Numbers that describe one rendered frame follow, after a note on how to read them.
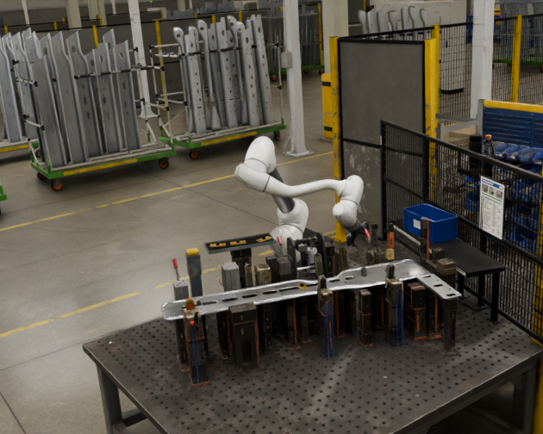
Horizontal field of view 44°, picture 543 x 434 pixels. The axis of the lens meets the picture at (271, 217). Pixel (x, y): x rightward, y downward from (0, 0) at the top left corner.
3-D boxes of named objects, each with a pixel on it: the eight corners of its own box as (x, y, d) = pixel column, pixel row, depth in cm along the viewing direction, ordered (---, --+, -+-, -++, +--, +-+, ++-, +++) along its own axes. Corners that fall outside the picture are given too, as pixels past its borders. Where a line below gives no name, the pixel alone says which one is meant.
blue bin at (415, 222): (434, 244, 380) (434, 221, 376) (402, 228, 406) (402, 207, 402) (458, 238, 386) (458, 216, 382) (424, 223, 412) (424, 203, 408)
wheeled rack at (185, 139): (190, 162, 1056) (178, 46, 1001) (159, 152, 1133) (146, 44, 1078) (286, 140, 1163) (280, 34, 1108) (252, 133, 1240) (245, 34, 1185)
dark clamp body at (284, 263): (281, 331, 363) (277, 265, 351) (274, 320, 375) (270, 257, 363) (300, 327, 366) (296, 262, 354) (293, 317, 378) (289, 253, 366)
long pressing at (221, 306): (165, 324, 316) (165, 321, 315) (159, 305, 336) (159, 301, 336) (433, 275, 349) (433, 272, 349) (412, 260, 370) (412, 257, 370)
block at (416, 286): (412, 342, 343) (412, 292, 334) (402, 332, 353) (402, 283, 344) (429, 338, 345) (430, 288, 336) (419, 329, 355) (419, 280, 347)
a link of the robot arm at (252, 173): (266, 185, 361) (272, 165, 368) (234, 172, 359) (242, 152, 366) (259, 196, 373) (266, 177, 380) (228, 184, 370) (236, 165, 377)
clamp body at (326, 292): (322, 360, 332) (320, 295, 321) (315, 349, 343) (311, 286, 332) (340, 356, 334) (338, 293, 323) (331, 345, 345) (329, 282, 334)
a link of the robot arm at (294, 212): (282, 238, 428) (290, 210, 439) (306, 239, 421) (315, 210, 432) (237, 159, 371) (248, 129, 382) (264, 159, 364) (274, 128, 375)
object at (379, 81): (442, 274, 592) (446, 37, 529) (432, 278, 584) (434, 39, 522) (341, 236, 697) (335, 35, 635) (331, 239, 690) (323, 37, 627)
